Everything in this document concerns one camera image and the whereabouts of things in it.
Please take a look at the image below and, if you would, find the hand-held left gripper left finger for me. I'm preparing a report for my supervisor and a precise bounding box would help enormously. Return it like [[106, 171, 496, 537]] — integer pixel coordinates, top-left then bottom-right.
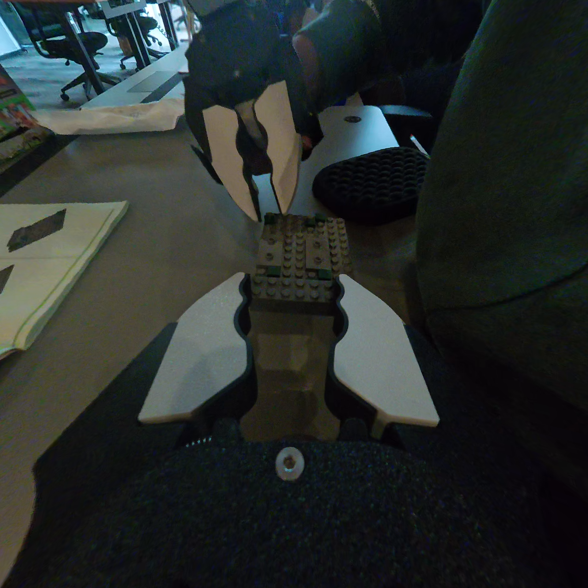
[[137, 272, 256, 424]]

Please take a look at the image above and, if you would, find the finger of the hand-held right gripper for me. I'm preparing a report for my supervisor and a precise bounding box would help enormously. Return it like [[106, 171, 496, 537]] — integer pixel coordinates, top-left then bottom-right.
[[255, 79, 304, 216], [201, 102, 262, 223]]

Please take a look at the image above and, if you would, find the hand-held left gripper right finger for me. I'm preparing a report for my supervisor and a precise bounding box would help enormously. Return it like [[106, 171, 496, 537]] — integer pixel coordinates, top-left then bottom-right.
[[327, 274, 440, 439]]

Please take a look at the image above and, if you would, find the grey studded building baseplate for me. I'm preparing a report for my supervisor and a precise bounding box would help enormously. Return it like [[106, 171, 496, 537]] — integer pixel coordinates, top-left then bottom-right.
[[250, 212, 354, 315]]

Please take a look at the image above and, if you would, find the grey long building brick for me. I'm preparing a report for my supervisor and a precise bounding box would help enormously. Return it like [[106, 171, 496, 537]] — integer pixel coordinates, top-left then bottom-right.
[[250, 275, 336, 315]]

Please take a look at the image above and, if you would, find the person's right forearm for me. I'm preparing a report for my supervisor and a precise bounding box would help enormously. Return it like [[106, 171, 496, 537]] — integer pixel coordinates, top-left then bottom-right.
[[312, 0, 465, 113]]

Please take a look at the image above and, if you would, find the person's right hand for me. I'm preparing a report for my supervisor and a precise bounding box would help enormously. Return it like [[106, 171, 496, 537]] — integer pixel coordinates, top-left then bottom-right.
[[292, 30, 324, 113]]

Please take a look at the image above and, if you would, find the black honeycomb cushion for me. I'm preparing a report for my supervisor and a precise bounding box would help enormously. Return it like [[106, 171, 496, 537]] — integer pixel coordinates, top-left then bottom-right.
[[312, 146, 430, 226]]

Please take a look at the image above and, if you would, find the black office chair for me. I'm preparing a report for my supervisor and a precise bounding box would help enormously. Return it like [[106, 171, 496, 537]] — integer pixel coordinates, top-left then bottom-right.
[[28, 7, 111, 102], [112, 14, 164, 70]]

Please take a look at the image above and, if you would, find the crumpled white paper bag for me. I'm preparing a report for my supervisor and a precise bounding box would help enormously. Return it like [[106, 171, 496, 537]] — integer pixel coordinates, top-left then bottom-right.
[[33, 97, 185, 136]]

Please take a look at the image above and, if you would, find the adjoining grey table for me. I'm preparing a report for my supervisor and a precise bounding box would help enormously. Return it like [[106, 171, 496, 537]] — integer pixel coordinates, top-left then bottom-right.
[[0, 43, 190, 196]]

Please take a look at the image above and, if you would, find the open white instruction booklet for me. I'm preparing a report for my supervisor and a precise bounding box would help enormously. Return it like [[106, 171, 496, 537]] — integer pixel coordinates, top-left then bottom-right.
[[0, 200, 130, 361]]

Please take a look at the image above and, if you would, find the colourful green-edged toy box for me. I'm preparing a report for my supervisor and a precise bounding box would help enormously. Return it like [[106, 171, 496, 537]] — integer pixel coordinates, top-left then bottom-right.
[[0, 62, 52, 173]]

